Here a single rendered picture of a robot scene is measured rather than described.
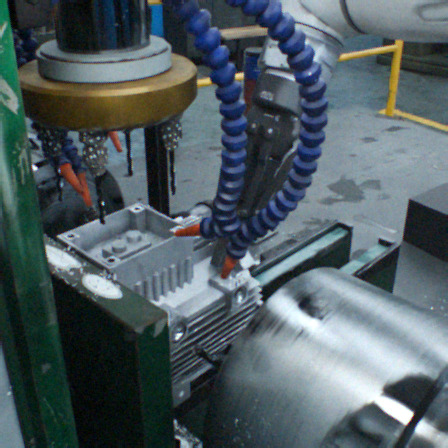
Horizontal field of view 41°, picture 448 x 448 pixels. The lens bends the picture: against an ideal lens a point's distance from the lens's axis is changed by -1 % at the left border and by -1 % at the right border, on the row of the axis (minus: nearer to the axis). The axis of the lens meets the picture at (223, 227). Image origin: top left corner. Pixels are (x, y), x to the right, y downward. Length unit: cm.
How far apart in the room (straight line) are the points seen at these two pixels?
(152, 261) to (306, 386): 25
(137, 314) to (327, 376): 18
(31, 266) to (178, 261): 31
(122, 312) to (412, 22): 39
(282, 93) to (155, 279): 25
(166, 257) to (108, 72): 23
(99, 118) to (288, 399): 29
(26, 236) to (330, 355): 26
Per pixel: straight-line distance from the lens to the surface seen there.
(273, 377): 52
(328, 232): 118
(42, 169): 87
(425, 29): 63
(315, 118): 50
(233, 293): 72
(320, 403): 50
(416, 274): 131
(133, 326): 55
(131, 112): 55
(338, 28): 71
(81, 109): 55
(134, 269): 66
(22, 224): 40
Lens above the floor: 148
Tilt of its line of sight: 28 degrees down
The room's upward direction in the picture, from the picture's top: straight up
